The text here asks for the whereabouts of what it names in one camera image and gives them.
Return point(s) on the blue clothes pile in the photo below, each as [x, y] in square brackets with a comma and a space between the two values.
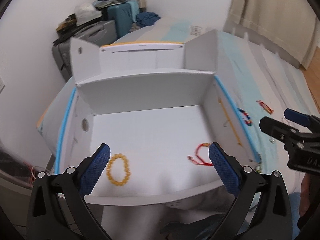
[145, 19]

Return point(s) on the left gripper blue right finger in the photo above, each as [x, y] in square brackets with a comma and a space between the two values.
[223, 166]

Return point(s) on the red cord bracelet gold bead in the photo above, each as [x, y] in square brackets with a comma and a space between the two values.
[200, 156]

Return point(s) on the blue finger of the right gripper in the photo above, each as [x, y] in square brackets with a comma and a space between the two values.
[277, 130]
[297, 117]

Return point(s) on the striped bed sheet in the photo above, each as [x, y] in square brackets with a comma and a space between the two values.
[248, 72]

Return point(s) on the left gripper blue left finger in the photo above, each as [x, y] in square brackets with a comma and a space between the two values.
[91, 168]

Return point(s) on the person right hand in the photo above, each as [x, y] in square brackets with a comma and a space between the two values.
[309, 188]

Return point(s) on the wooden headboard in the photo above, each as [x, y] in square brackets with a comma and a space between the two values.
[312, 75]

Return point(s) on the teal suitcase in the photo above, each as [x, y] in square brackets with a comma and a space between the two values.
[123, 15]

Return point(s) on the white cardboard box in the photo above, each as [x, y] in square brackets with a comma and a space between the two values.
[152, 103]

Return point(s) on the red cord bracelet gold tube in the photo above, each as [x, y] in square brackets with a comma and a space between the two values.
[265, 107]

